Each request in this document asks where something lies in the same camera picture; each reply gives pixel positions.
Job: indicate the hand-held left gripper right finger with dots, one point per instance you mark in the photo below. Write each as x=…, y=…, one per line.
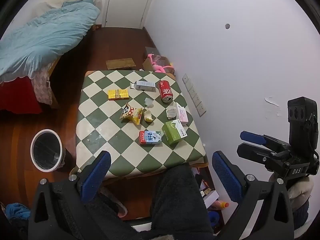
x=227, y=177

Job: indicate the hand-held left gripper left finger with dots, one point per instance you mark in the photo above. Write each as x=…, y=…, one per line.
x=96, y=177

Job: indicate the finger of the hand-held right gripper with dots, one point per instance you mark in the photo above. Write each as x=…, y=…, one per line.
x=250, y=152
x=252, y=137

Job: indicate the white rimmed trash bin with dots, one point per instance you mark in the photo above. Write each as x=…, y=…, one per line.
x=46, y=150

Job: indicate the red blue milk carton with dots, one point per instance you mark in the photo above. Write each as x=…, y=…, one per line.
x=150, y=137

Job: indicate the green tissue box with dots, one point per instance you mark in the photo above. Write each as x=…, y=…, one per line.
x=173, y=131

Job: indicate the yellow panda snack bag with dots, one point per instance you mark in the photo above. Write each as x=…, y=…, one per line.
x=131, y=113

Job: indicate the pink tissue packet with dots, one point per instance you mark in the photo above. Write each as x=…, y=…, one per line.
x=182, y=113

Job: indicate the yellow fruit peel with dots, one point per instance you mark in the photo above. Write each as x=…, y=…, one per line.
x=148, y=116

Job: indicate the clear plastic wrapper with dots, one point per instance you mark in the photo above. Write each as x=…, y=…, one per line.
x=172, y=112

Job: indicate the yellow box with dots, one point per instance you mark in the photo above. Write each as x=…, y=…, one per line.
x=118, y=94

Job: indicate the red soda can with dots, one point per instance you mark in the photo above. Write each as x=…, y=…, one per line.
x=165, y=90

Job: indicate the white small box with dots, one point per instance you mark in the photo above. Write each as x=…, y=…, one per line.
x=211, y=197

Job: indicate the orange bottle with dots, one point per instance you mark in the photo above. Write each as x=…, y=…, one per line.
x=221, y=205

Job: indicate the green white checkered tablecloth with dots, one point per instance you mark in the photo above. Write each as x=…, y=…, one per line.
x=112, y=140

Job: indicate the blue round object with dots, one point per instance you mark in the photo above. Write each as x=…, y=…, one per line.
x=213, y=218

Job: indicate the person's right leg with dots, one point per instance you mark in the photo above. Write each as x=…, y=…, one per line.
x=177, y=200

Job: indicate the blue cloth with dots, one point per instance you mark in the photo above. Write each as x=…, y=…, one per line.
x=17, y=211

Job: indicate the clear plastic cup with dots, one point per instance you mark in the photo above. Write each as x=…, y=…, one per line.
x=148, y=101

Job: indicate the white blue carton box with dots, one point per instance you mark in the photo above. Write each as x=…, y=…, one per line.
x=143, y=85

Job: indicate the patterned bed sheet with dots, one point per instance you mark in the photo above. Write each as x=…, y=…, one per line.
x=42, y=85

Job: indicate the red cloth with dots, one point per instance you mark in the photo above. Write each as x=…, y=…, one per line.
x=17, y=97

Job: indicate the flat cardboard sheet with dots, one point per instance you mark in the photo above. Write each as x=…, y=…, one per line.
x=120, y=64

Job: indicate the pink toy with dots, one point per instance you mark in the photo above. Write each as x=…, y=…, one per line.
x=158, y=67

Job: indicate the open cardboard box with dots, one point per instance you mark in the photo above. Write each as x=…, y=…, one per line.
x=150, y=63

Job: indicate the light blue blanket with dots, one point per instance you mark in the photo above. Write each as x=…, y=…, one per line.
x=45, y=35

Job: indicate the white door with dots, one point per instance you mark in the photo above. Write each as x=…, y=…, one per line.
x=127, y=2

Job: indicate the white wall socket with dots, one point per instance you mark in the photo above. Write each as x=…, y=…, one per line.
x=190, y=87
x=202, y=110
x=198, y=103
x=195, y=95
x=186, y=78

